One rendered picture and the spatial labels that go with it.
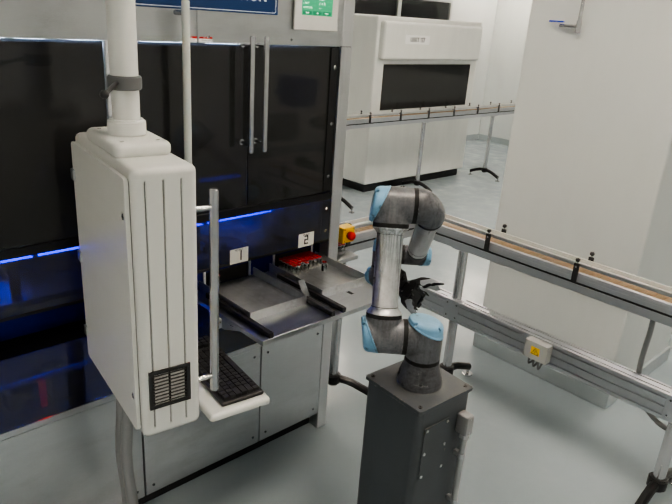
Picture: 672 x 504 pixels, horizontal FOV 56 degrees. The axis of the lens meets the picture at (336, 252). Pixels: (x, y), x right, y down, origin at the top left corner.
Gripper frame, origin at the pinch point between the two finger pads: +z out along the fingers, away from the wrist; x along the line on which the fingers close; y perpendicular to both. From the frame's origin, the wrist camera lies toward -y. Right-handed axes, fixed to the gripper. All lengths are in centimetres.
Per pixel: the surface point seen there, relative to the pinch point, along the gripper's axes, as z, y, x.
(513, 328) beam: -36, 96, -37
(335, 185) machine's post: -71, -14, -24
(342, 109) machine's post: -69, -37, -46
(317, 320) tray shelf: -29.3, -9.0, 28.4
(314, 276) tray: -64, 3, 11
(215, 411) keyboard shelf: -7, -36, 72
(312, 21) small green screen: -62, -74, -54
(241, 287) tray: -67, -19, 35
